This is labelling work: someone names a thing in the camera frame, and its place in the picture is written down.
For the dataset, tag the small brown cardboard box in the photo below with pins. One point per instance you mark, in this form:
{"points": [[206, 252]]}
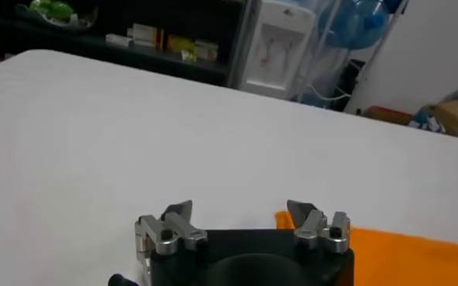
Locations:
{"points": [[388, 115]]}

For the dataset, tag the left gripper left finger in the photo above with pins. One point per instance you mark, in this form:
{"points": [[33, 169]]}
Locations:
{"points": [[178, 233]]}

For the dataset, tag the black shelving unit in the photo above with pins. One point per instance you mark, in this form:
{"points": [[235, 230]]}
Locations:
{"points": [[135, 58]]}

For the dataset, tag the green white bowl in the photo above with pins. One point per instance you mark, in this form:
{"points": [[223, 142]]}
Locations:
{"points": [[53, 11]]}

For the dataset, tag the white metal jug rack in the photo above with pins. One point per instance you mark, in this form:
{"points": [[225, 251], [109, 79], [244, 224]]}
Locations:
{"points": [[322, 66]]}

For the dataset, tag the orange t-shirt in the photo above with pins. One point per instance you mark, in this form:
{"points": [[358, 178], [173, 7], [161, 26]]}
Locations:
{"points": [[407, 260]]}

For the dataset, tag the yellow green medicine carton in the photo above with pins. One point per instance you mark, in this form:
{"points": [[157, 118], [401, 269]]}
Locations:
{"points": [[181, 44]]}

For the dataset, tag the white water dispenser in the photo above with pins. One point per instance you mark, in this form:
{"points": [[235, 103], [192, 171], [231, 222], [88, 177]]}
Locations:
{"points": [[275, 46]]}

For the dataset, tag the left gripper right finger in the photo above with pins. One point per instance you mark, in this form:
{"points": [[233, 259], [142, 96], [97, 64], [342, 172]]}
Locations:
{"points": [[318, 229]]}

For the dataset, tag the blue water jug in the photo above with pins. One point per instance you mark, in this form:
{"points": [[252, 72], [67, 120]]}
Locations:
{"points": [[353, 23]]}

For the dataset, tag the white red medicine carton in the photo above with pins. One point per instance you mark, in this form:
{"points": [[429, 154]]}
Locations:
{"points": [[147, 35]]}

